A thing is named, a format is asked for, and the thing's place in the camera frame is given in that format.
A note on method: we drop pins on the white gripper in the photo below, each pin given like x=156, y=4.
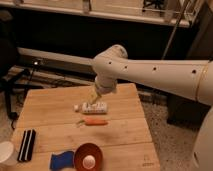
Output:
x=103, y=85

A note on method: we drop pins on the orange pepper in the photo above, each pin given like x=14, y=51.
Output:
x=92, y=122

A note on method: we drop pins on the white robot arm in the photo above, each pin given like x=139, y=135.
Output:
x=192, y=79

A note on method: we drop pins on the red bowl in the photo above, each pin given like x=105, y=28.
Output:
x=85, y=150

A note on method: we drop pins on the white egg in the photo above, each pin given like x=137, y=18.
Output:
x=89, y=162

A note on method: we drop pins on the blue sponge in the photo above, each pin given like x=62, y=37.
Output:
x=61, y=161

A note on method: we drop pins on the black office chair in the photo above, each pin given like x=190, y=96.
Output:
x=9, y=57

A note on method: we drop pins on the white paper cup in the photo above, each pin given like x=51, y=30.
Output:
x=8, y=153

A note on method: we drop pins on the white shelf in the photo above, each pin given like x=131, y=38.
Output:
x=160, y=12

